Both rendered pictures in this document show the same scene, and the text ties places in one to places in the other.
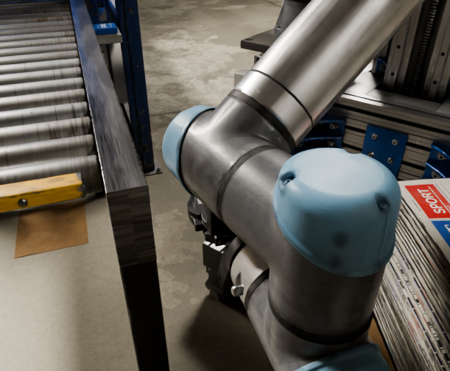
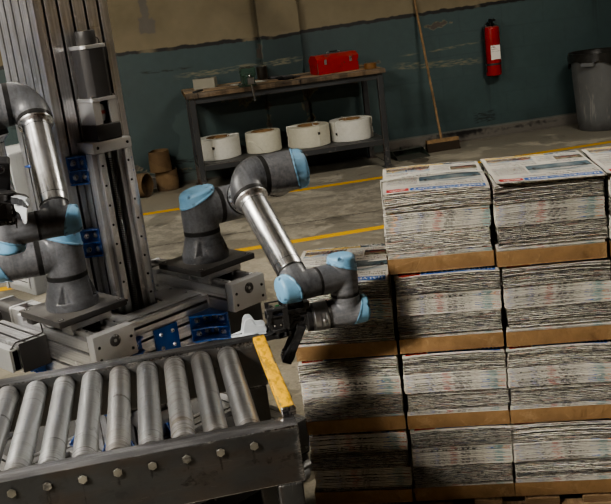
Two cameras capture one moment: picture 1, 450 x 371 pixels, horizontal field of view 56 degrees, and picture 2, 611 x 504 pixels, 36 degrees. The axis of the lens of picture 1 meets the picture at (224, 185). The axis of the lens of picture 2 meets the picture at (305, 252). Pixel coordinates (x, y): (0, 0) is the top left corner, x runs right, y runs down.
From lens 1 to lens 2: 2.27 m
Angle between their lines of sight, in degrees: 73
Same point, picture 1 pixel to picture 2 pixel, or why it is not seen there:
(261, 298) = (336, 308)
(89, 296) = not seen: outside the picture
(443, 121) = (187, 302)
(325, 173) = (340, 255)
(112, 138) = (205, 346)
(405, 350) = (333, 332)
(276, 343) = (352, 306)
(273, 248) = (345, 277)
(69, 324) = not seen: outside the picture
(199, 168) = (309, 281)
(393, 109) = (162, 311)
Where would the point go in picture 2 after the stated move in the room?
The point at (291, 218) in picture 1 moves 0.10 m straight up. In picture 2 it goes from (347, 263) to (343, 226)
